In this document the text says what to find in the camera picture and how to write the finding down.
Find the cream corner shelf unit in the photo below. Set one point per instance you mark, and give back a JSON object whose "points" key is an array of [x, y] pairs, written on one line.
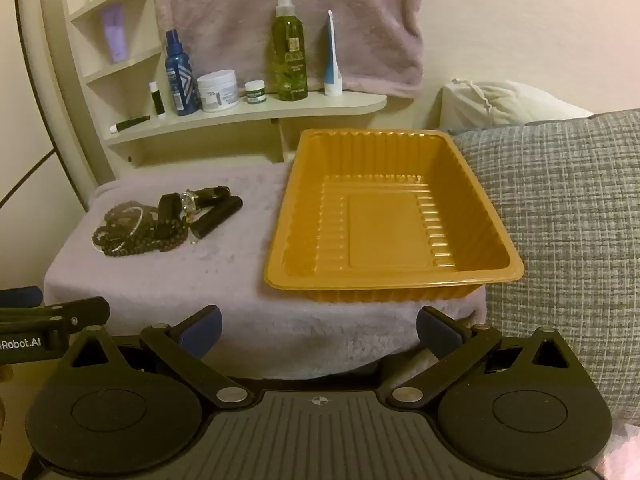
{"points": [[300, 107]]}

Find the purple tube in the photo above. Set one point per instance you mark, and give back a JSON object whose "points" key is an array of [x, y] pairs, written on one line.
{"points": [[115, 35]]}

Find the white pillow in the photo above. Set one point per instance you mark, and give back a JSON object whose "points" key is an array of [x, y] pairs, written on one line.
{"points": [[500, 105]]}

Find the fleece blanket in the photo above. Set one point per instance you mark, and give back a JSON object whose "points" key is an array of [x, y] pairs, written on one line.
{"points": [[240, 280]]}

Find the white and blue tube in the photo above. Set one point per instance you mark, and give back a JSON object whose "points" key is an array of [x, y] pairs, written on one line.
{"points": [[331, 65]]}

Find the blue spray bottle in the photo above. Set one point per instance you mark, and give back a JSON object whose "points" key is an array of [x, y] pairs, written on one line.
{"points": [[181, 80]]}

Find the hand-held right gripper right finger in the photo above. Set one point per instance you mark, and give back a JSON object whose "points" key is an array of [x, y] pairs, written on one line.
{"points": [[435, 332]]}

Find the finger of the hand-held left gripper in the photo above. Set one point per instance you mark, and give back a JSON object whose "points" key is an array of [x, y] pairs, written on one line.
{"points": [[75, 312], [20, 296]]}

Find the yellow plastic tray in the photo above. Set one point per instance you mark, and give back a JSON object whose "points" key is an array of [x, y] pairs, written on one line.
{"points": [[380, 230]]}

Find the green spray bottle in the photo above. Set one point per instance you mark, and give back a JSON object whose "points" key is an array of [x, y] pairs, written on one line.
{"points": [[291, 60]]}

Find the small green lidded jar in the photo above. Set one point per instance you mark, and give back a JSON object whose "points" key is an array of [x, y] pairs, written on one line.
{"points": [[255, 94]]}

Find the black cylindrical case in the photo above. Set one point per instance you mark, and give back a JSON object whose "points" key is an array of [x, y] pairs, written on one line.
{"points": [[217, 217]]}

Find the black cosmetic pencil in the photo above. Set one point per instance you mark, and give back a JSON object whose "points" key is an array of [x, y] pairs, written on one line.
{"points": [[132, 123]]}

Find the grey woven pillow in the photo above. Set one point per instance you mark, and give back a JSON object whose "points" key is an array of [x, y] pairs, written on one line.
{"points": [[565, 210]]}

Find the hanging pink towel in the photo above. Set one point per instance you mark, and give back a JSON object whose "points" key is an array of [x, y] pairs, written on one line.
{"points": [[225, 10]]}

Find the white and black lip balm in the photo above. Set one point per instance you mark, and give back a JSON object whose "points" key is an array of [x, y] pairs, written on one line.
{"points": [[157, 100]]}

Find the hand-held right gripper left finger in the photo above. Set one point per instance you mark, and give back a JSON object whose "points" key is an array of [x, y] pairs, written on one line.
{"points": [[202, 332]]}

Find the white cream jar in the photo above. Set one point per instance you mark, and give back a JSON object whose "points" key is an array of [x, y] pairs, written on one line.
{"points": [[217, 91]]}

